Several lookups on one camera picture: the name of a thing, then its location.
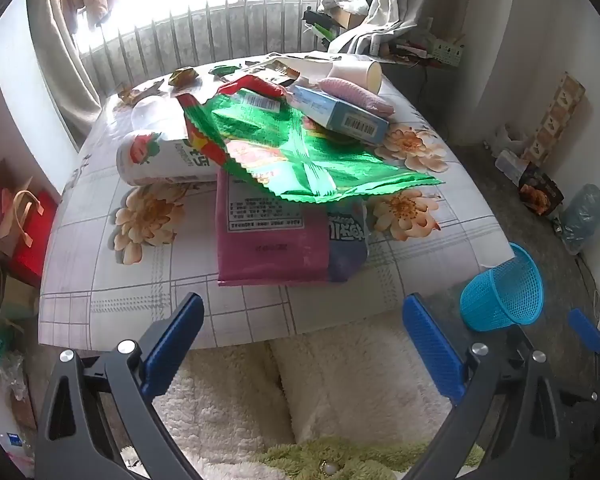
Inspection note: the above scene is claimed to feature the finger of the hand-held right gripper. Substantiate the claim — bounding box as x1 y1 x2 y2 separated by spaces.
568 308 600 383

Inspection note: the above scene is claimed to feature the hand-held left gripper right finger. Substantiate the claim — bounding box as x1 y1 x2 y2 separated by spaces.
401 294 563 480

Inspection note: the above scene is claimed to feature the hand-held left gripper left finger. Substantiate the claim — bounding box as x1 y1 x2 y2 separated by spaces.
34 292 206 480

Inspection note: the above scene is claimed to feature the blue plastic mesh basket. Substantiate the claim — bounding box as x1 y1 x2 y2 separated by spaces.
460 242 544 332

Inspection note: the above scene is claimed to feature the pink orange chip bag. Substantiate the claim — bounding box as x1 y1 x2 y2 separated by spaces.
215 167 370 288

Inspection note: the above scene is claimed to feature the strawberry milk bottle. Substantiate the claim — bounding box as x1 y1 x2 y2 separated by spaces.
116 130 221 187

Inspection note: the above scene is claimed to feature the green foil snack bag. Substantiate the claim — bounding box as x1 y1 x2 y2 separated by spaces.
177 74 446 205

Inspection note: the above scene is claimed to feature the large blue water jug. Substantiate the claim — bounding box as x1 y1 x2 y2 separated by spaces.
560 182 600 256

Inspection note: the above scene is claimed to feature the dark snack bag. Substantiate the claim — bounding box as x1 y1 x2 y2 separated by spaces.
519 165 565 216

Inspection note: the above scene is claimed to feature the red box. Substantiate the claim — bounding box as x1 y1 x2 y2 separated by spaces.
10 190 58 288

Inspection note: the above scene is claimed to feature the green plastic bag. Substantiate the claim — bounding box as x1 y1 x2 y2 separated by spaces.
0 327 18 363

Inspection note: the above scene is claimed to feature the clear plastic container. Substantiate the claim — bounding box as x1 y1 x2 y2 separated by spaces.
495 150 528 186

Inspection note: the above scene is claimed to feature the patterned cardboard tube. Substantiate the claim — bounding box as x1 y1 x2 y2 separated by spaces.
522 72 586 163

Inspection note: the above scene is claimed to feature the blue white carton box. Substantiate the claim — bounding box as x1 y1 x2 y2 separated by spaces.
286 85 391 147

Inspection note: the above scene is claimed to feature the pink sausage-shaped item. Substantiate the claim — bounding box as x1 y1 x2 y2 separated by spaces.
316 76 397 117

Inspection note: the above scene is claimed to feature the crumpled gold snack wrapper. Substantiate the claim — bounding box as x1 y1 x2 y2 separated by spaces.
170 66 201 86

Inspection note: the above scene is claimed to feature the white paper cup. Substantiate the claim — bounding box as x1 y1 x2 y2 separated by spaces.
330 60 383 93

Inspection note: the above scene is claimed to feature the white power strip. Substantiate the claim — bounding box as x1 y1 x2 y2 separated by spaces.
427 35 466 66

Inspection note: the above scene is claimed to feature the metal balcony railing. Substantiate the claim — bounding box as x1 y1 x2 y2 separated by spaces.
77 0 331 91

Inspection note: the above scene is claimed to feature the beige curtain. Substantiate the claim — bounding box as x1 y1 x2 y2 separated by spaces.
27 0 101 151

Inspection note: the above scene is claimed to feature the brown cardboard box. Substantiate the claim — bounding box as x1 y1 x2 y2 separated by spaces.
330 5 368 31

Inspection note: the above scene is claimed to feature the black and green object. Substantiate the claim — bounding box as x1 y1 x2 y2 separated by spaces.
302 7 338 41

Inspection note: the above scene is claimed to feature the grey curtain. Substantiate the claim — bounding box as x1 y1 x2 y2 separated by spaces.
325 0 433 56

